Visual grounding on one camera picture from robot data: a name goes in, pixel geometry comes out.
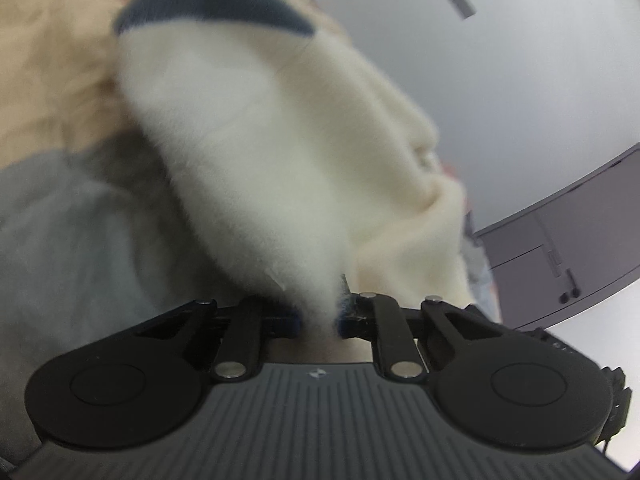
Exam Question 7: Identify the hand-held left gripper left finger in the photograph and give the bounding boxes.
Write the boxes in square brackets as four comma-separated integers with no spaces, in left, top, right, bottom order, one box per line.
[134,295,304,384]

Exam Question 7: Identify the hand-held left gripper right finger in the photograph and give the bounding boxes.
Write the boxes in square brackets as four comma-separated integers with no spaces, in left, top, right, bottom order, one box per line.
[337,273,502,382]

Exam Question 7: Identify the cream sweater with navy stripes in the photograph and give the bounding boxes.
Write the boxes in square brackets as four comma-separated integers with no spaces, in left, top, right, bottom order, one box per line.
[113,0,502,367]

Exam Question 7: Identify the grey wardrobe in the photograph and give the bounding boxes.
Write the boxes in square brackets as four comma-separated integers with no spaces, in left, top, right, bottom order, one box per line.
[472,142,640,332]

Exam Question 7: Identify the patchwork pastel quilt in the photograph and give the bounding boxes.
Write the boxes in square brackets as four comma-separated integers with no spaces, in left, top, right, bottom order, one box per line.
[0,0,502,467]

